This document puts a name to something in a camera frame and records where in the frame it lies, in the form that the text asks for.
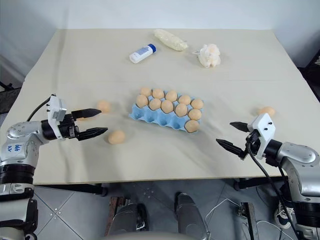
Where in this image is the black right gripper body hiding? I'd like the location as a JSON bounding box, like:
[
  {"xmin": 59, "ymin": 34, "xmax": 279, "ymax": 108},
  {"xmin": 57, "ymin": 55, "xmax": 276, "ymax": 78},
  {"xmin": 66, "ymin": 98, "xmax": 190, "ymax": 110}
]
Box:
[{"xmin": 239, "ymin": 129, "xmax": 263, "ymax": 159}]

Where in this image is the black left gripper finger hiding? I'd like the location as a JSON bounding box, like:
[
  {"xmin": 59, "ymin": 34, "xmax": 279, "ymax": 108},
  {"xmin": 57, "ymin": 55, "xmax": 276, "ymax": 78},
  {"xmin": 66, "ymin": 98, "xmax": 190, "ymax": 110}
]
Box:
[
  {"xmin": 71, "ymin": 107, "xmax": 102, "ymax": 120},
  {"xmin": 77, "ymin": 127, "xmax": 109, "ymax": 142}
]

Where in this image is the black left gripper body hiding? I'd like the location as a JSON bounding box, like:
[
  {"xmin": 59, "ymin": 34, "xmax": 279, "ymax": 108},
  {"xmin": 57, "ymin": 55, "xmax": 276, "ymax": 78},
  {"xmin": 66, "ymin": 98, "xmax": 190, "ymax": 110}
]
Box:
[{"xmin": 59, "ymin": 111, "xmax": 82, "ymax": 142}]

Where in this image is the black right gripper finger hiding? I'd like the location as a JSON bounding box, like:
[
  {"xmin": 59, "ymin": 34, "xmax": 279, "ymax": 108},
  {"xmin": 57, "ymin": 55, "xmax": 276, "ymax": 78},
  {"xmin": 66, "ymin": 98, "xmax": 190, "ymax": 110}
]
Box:
[
  {"xmin": 215, "ymin": 138, "xmax": 247, "ymax": 159},
  {"xmin": 229, "ymin": 121, "xmax": 251, "ymax": 133}
]

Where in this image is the blue egg tray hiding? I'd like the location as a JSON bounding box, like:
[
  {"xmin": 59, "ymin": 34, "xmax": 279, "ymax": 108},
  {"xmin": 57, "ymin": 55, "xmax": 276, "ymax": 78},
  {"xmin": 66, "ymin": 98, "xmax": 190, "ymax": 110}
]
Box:
[{"xmin": 128, "ymin": 98, "xmax": 204, "ymax": 134}]

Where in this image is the black stand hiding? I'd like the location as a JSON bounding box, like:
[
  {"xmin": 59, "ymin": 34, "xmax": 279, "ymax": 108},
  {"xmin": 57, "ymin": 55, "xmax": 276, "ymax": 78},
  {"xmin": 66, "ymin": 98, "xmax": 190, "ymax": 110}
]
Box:
[{"xmin": 0, "ymin": 80, "xmax": 26, "ymax": 118}]

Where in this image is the cream tablecloth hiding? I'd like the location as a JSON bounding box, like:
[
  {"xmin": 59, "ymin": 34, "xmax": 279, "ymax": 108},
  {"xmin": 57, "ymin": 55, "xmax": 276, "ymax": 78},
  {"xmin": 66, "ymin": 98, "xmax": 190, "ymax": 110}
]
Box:
[{"xmin": 4, "ymin": 28, "xmax": 320, "ymax": 186}]

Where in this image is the brown metal bar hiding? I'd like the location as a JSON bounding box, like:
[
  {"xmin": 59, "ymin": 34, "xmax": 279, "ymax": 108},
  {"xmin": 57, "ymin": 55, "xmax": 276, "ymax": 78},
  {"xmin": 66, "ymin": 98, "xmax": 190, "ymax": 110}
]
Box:
[
  {"xmin": 239, "ymin": 201, "xmax": 259, "ymax": 240},
  {"xmin": 104, "ymin": 196, "xmax": 127, "ymax": 237}
]

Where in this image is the dark sneaker with white laces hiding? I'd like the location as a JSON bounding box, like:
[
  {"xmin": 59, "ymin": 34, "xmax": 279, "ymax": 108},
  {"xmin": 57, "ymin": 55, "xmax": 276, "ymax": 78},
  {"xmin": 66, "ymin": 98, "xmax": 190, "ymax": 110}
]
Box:
[{"xmin": 274, "ymin": 199, "xmax": 296, "ymax": 229}]

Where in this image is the grey rounded robot leg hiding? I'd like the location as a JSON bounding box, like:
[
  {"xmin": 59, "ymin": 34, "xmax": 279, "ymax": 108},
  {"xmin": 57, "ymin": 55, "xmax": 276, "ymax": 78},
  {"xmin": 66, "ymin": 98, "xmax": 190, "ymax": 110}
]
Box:
[
  {"xmin": 174, "ymin": 191, "xmax": 211, "ymax": 240},
  {"xmin": 104, "ymin": 197, "xmax": 148, "ymax": 240}
]

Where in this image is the white bottle with blue cap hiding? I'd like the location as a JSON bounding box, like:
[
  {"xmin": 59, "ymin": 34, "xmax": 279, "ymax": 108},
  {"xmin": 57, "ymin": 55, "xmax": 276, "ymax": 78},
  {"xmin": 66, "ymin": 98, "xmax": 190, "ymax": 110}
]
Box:
[{"xmin": 128, "ymin": 43, "xmax": 158, "ymax": 65}]

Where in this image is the black chair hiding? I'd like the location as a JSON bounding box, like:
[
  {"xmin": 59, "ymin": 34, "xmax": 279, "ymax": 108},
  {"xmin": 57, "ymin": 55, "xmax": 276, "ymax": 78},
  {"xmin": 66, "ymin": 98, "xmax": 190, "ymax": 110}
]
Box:
[{"xmin": 296, "ymin": 47, "xmax": 320, "ymax": 101}]

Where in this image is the clear bag of white filling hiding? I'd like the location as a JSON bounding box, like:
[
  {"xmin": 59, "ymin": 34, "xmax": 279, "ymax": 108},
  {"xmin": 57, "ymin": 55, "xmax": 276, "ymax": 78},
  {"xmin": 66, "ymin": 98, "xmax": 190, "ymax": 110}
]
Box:
[{"xmin": 153, "ymin": 28, "xmax": 189, "ymax": 52}]

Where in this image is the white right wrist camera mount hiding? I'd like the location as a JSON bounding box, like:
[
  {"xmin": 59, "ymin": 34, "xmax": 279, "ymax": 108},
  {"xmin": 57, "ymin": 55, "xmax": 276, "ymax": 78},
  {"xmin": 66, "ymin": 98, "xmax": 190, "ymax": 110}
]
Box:
[{"xmin": 248, "ymin": 112, "xmax": 277, "ymax": 160}]

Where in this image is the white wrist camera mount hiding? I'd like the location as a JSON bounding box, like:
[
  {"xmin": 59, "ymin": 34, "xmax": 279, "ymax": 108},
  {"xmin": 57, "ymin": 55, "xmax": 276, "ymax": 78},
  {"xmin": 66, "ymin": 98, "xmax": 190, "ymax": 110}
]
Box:
[
  {"xmin": 248, "ymin": 112, "xmax": 277, "ymax": 160},
  {"xmin": 46, "ymin": 94, "xmax": 68, "ymax": 140}
]

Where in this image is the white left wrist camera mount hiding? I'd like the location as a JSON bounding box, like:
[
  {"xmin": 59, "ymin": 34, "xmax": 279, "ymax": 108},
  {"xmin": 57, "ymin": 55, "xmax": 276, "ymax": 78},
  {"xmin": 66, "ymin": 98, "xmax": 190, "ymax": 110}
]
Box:
[{"xmin": 46, "ymin": 94, "xmax": 68, "ymax": 140}]

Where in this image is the black table frame leg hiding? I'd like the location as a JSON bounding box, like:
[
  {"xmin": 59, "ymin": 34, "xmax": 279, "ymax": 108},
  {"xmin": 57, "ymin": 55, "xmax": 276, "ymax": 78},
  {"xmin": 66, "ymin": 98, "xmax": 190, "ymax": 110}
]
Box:
[
  {"xmin": 33, "ymin": 183, "xmax": 110, "ymax": 198},
  {"xmin": 233, "ymin": 175, "xmax": 290, "ymax": 191}
]

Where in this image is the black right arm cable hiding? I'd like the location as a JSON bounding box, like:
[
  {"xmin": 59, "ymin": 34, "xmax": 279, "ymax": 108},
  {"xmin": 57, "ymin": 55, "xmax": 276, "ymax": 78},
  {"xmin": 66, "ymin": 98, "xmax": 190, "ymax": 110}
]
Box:
[{"xmin": 244, "ymin": 133, "xmax": 305, "ymax": 240}]

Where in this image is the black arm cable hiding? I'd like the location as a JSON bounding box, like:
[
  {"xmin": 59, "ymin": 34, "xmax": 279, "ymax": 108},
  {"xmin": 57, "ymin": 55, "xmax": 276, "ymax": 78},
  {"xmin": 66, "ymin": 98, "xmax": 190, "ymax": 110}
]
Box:
[
  {"xmin": 26, "ymin": 95, "xmax": 53, "ymax": 122},
  {"xmin": 244, "ymin": 133, "xmax": 305, "ymax": 240}
]

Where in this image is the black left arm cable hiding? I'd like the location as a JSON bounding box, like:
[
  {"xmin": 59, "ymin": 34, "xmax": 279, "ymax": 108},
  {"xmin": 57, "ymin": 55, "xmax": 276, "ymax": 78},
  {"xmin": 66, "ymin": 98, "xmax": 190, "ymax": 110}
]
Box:
[{"xmin": 26, "ymin": 95, "xmax": 53, "ymax": 122}]

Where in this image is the white floor cable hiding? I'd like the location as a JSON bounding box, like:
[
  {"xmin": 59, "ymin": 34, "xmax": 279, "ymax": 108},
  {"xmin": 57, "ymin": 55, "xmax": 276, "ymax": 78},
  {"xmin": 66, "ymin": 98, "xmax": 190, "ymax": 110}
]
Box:
[{"xmin": 204, "ymin": 198, "xmax": 286, "ymax": 240}]

